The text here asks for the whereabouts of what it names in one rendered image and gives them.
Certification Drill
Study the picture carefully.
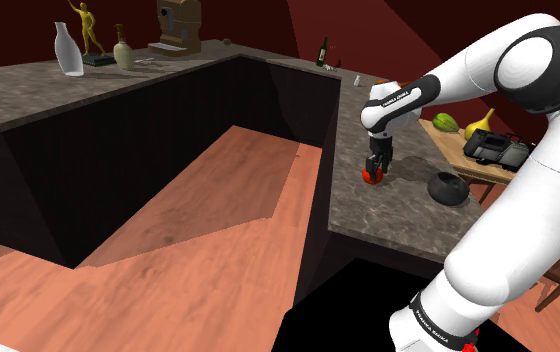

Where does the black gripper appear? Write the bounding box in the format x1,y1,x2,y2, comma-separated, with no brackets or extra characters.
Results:
365,135,394,182

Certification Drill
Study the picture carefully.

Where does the red tomato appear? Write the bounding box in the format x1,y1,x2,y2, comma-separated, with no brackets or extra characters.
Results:
362,167,385,186

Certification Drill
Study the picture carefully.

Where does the black round bowl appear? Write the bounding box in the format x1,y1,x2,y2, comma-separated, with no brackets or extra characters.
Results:
427,171,471,206

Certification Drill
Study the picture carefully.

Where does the green squash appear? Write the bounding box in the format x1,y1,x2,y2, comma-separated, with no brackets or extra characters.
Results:
431,112,461,134

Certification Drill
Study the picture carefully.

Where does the wooden side table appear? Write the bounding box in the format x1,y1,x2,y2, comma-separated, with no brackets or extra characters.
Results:
418,118,560,314

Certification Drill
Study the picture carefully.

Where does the yellow gourd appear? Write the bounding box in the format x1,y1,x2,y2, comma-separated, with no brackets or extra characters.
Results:
464,108,497,142

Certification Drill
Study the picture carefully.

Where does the dark green wine bottle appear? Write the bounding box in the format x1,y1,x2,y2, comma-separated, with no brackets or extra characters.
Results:
315,36,330,68

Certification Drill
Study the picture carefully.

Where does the black robot stand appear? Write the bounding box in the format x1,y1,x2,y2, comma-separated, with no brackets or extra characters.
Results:
270,257,532,352

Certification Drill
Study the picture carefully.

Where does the dark kitchen counter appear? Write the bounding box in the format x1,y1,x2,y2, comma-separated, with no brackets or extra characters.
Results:
0,39,486,306

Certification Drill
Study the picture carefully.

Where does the brown coffee machine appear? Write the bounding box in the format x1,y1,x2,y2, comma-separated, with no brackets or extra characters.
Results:
147,0,203,58

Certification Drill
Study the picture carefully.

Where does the beige soap dispenser bottle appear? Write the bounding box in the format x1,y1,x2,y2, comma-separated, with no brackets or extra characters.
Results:
112,23,136,71

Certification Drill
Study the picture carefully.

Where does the golden human figure statue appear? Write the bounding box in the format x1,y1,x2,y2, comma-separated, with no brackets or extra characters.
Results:
67,0,117,68

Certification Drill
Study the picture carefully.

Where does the white vase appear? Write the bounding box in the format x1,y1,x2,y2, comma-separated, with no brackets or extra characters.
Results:
54,21,85,78

